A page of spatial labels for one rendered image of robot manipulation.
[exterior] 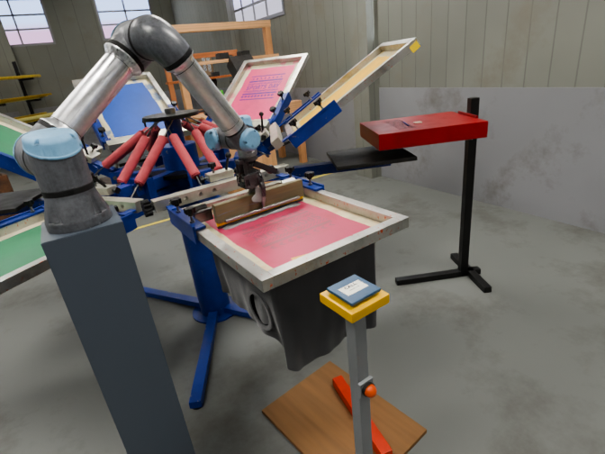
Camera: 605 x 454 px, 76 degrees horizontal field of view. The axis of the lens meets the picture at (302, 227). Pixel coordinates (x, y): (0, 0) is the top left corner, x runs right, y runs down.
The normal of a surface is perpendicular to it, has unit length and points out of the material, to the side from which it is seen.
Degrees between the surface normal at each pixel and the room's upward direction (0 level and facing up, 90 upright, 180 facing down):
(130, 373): 90
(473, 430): 0
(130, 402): 90
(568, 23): 90
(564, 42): 90
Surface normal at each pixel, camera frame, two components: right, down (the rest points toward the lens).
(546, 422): -0.11, -0.91
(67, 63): 0.53, 0.29
